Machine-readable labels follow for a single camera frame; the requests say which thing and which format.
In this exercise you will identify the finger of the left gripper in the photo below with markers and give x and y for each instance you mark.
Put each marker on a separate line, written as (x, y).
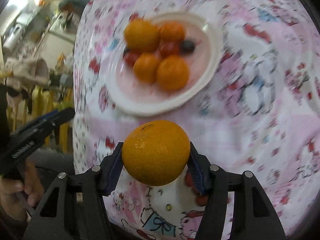
(41, 127)

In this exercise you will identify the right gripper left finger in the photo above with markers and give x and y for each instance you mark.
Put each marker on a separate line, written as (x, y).
(56, 217)

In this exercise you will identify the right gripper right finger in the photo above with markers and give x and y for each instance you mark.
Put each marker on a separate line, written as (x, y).
(254, 216)

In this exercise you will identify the red cherry tomato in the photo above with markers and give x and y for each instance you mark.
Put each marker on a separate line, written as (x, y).
(169, 49)
(130, 58)

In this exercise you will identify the small orange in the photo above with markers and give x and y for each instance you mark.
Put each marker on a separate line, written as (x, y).
(172, 32)
(145, 67)

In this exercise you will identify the large orange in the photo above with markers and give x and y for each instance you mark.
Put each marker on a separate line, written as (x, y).
(141, 35)

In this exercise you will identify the medium orange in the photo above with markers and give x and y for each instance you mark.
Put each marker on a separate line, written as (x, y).
(172, 74)

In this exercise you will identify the left hand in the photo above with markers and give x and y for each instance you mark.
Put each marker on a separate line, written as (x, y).
(31, 186)

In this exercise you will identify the pink cartoon bedsheet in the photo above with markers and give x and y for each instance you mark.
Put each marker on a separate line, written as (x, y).
(260, 112)

